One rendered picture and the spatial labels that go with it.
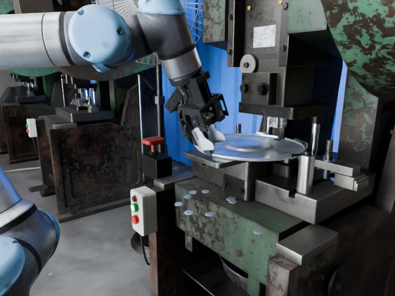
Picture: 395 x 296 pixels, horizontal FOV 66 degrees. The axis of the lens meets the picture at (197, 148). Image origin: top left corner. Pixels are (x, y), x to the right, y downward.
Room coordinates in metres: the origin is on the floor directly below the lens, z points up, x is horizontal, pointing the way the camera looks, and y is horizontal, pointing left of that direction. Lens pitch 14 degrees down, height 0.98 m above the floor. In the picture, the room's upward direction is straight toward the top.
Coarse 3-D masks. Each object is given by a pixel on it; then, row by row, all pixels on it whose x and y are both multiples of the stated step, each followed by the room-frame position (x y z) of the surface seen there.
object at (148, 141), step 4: (156, 136) 1.04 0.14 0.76; (144, 140) 0.98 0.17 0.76; (148, 140) 0.97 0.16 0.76; (152, 140) 0.97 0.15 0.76; (156, 140) 0.98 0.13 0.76; (160, 140) 0.99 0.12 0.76; (164, 140) 0.99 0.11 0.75; (148, 144) 0.96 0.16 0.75; (152, 144) 0.97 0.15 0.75; (152, 148) 0.99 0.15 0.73
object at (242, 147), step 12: (216, 144) 0.82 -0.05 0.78; (228, 144) 0.80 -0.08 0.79; (240, 144) 0.80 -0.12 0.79; (252, 144) 0.80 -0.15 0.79; (264, 144) 0.80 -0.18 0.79; (276, 144) 0.82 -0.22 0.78; (288, 144) 0.82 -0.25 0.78; (300, 144) 0.81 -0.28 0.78; (216, 156) 0.70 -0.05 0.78; (228, 156) 0.68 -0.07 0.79; (240, 156) 0.70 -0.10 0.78; (252, 156) 0.70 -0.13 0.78; (264, 156) 0.70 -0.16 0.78; (276, 156) 0.70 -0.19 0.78; (288, 156) 0.68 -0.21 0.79
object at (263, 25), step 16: (256, 0) 0.86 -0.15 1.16; (272, 0) 0.82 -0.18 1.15; (256, 16) 0.86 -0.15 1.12; (272, 16) 0.82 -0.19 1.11; (256, 32) 0.85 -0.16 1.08; (272, 32) 0.81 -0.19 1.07; (256, 48) 0.85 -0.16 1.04; (272, 48) 0.81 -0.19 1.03; (240, 64) 0.88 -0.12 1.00; (256, 64) 0.85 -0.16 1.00; (272, 64) 0.81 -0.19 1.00; (256, 80) 0.81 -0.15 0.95; (272, 80) 0.78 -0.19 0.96; (288, 80) 0.78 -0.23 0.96; (304, 80) 0.83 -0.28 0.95; (256, 96) 0.81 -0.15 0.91; (272, 96) 0.79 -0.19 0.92; (288, 96) 0.79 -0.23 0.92; (304, 96) 0.83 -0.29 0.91
